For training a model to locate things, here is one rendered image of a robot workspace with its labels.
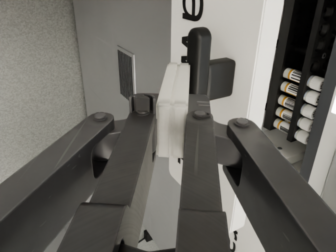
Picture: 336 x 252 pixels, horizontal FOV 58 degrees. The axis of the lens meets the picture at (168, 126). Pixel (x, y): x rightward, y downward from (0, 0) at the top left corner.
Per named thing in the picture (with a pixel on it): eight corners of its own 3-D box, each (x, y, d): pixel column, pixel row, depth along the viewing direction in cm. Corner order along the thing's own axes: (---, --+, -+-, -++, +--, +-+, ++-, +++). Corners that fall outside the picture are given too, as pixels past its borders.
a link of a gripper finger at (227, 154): (185, 137, 13) (256, 140, 13) (188, 93, 17) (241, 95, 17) (183, 166, 14) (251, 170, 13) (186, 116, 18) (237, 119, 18)
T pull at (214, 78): (182, 128, 23) (192, 136, 22) (186, 26, 20) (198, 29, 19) (219, 118, 25) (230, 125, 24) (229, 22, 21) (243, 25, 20)
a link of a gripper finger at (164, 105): (170, 158, 15) (156, 157, 15) (177, 103, 22) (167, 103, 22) (171, 104, 14) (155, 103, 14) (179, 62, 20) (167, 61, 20)
